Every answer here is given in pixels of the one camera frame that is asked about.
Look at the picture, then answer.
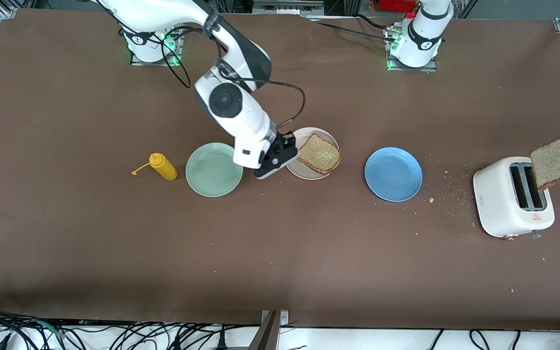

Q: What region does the yellow mustard squeeze bottle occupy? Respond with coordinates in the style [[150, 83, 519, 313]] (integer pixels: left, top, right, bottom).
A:
[[132, 153, 178, 181]]

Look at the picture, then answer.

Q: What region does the grey metal background box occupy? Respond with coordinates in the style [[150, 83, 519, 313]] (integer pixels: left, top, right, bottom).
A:
[[253, 0, 324, 15]]

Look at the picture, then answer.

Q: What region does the brown crusted bread slice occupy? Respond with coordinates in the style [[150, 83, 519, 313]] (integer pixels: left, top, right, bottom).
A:
[[529, 136, 560, 191], [298, 133, 342, 175]]

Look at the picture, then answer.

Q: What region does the beige plate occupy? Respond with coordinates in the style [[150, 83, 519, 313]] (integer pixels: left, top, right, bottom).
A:
[[285, 127, 340, 181]]

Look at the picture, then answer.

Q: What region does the red background box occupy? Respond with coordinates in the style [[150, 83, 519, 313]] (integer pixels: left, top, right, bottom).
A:
[[370, 0, 417, 13]]

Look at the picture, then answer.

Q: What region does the white two-slot toaster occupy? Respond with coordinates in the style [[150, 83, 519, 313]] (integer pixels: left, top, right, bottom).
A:
[[473, 157, 556, 240]]

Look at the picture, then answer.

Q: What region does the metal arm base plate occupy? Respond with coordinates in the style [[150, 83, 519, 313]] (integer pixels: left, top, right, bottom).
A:
[[130, 29, 184, 67], [387, 24, 438, 72]]

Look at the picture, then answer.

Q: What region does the grey metal table bracket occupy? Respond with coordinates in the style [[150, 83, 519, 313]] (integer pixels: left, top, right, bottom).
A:
[[248, 310, 290, 350]]

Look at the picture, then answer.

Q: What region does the looped black floor cable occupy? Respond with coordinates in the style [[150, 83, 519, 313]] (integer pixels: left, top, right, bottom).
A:
[[470, 330, 492, 350]]

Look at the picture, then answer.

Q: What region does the thin black base cable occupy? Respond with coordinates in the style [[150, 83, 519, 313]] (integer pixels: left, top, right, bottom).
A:
[[309, 14, 400, 43]]

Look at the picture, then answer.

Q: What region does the blue plate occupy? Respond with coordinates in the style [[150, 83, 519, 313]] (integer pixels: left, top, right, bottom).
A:
[[364, 147, 423, 202]]

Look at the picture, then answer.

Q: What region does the mint green plate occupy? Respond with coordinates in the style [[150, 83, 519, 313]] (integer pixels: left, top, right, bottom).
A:
[[185, 142, 244, 198]]

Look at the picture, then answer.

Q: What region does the tangled black floor cable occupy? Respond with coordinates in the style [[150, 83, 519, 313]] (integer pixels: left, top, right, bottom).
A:
[[0, 305, 261, 350]]

